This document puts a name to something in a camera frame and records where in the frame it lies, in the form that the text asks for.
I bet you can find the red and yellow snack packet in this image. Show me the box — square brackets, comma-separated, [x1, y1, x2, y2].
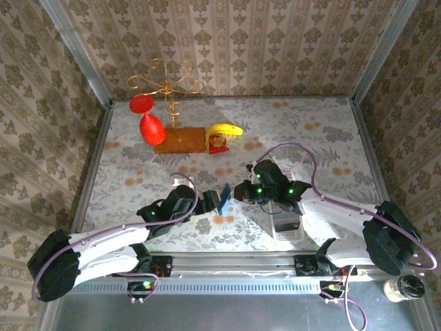
[206, 134, 230, 155]

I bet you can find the yellow banana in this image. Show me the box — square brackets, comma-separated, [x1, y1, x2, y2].
[205, 123, 245, 146]

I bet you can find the floral patterned tablecloth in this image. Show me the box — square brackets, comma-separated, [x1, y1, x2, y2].
[79, 97, 397, 252]

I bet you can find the red plastic wine glass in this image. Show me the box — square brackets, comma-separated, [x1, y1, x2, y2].
[129, 94, 167, 146]

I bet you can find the black electronics box with LED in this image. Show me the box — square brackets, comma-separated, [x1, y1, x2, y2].
[126, 281, 155, 300]
[318, 281, 345, 299]

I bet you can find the glass jar with black lid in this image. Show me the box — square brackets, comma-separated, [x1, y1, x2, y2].
[383, 274, 426, 303]

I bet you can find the aluminium extrusion rail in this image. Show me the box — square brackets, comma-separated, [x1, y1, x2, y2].
[70, 251, 425, 294]

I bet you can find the gold wire stand wooden base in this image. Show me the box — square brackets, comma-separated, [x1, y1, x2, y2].
[126, 57, 207, 155]

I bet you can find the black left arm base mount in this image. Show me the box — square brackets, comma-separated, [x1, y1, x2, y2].
[132, 254, 173, 279]

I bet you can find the purple base cable short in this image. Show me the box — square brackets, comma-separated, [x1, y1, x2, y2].
[112, 270, 160, 305]

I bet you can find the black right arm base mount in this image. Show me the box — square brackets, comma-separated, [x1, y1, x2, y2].
[294, 237, 358, 277]

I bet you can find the aluminium table edge rail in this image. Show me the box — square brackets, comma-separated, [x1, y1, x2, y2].
[68, 101, 114, 239]
[349, 99, 406, 251]

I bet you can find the grey metal base plate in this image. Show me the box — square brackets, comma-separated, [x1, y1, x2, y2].
[37, 292, 435, 331]

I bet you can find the purple base cable long loop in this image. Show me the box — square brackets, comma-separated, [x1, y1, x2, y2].
[320, 265, 368, 331]

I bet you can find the aluminium corner post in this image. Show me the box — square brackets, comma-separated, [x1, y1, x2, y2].
[349, 0, 420, 104]
[38, 0, 114, 108]

